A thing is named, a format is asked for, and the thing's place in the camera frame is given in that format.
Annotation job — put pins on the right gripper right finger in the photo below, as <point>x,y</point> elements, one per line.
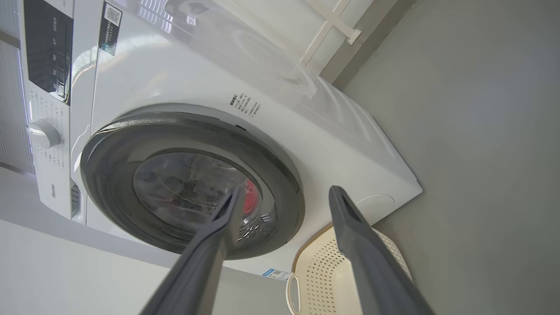
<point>372,267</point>

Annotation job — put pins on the white washing machine dial knob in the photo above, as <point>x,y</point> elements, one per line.
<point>43,133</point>

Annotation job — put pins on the blue energy label sticker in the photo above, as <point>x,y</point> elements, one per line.
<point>275,274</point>

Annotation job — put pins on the white wall frame bars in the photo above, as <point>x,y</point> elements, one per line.
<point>332,24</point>

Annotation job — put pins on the white front-load washing machine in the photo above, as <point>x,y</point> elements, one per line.
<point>175,78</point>

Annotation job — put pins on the round white filter cover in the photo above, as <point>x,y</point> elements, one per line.
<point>374,208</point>

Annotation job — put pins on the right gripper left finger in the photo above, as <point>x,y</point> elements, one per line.
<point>197,271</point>

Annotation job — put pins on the black QR code sticker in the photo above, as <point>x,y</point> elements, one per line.
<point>109,28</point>

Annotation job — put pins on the washing machine glass door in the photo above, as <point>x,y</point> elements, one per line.
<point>109,175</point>

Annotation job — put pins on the red and white garment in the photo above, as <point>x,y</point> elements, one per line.
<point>250,197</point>

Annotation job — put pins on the cream perforated laundry basket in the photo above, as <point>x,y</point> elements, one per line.
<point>321,271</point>

